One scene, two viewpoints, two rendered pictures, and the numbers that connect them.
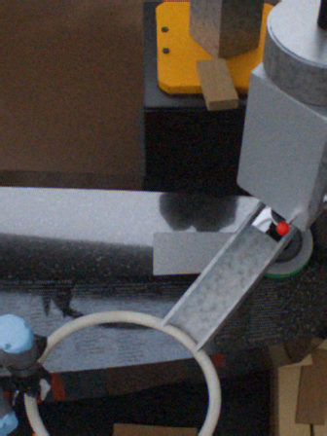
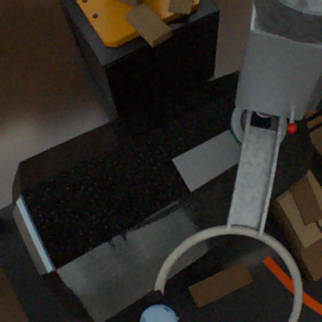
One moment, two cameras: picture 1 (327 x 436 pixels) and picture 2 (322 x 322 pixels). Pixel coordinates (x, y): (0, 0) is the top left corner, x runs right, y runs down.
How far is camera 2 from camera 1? 0.65 m
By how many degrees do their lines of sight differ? 15
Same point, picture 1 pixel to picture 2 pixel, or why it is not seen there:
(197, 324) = (248, 215)
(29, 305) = (113, 259)
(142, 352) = (205, 244)
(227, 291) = (257, 182)
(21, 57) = not seen: outside the picture
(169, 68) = (106, 28)
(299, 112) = (301, 49)
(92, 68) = (27, 45)
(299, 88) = (310, 34)
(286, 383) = (285, 202)
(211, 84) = (146, 27)
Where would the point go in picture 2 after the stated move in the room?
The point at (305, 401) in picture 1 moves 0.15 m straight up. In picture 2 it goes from (303, 208) to (312, 200)
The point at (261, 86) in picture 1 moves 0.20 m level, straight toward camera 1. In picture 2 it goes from (262, 38) to (298, 111)
